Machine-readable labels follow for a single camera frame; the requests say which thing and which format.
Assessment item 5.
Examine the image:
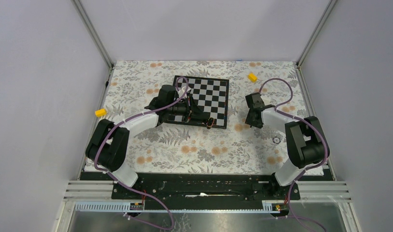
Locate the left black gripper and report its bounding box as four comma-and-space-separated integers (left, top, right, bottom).
167, 96, 209, 124

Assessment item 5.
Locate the floral patterned table mat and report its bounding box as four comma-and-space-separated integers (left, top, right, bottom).
103, 61, 309, 175

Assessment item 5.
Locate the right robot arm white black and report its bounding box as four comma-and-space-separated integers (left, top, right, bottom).
245, 92, 330, 199

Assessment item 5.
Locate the yellow block left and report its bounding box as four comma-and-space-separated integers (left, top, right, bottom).
95, 108, 107, 117

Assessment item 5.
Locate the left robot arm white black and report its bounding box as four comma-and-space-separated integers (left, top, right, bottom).
85, 85, 214, 199

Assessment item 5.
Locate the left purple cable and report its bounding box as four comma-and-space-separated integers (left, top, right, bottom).
93, 76, 190, 232

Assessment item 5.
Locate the black white checkerboard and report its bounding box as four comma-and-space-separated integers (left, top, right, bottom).
168, 75, 230, 130

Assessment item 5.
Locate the yellow block right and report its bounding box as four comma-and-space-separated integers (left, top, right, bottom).
248, 73, 257, 83

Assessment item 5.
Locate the yellow block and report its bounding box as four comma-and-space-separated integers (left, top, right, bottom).
95, 108, 107, 117
248, 73, 257, 83

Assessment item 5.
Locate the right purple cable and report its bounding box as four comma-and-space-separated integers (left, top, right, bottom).
259, 77, 330, 232

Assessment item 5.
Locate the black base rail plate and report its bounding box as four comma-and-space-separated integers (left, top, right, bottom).
80, 171, 301, 211

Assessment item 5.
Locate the black earbud charging case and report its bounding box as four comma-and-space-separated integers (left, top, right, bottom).
205, 117, 215, 129

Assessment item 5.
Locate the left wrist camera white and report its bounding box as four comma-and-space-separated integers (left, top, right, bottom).
177, 86, 192, 99

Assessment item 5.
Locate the purple cable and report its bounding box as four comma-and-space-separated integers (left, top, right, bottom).
93, 76, 190, 232
259, 77, 330, 232

